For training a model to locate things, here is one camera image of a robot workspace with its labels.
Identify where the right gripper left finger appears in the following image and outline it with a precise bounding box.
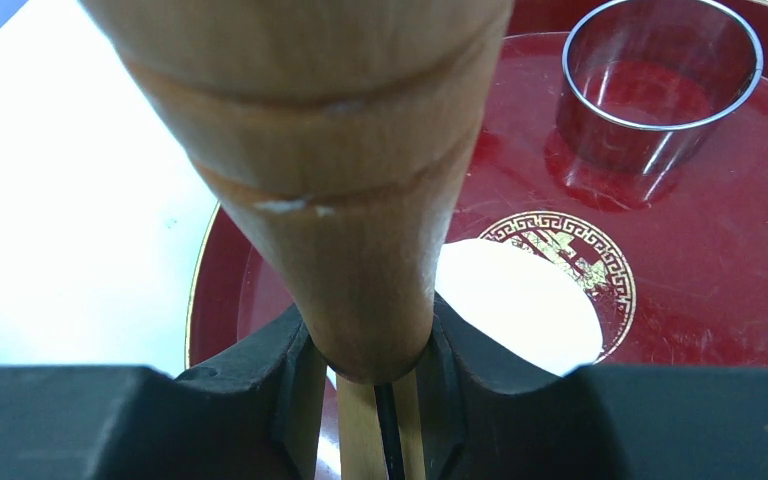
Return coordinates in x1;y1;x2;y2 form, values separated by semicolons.
0;307;325;479

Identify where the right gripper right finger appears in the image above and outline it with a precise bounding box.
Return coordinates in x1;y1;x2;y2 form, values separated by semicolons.
417;298;768;479

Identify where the white dough piece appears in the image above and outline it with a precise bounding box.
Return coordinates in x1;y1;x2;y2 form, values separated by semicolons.
435;238;603;376

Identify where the round red lacquer tray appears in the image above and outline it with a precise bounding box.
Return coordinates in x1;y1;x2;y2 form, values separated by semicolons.
185;0;768;480

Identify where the wooden dough roller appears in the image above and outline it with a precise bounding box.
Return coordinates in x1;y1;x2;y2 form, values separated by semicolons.
84;1;513;479

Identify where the round metal cutter ring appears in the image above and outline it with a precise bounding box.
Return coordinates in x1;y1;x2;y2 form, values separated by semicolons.
554;0;766;175

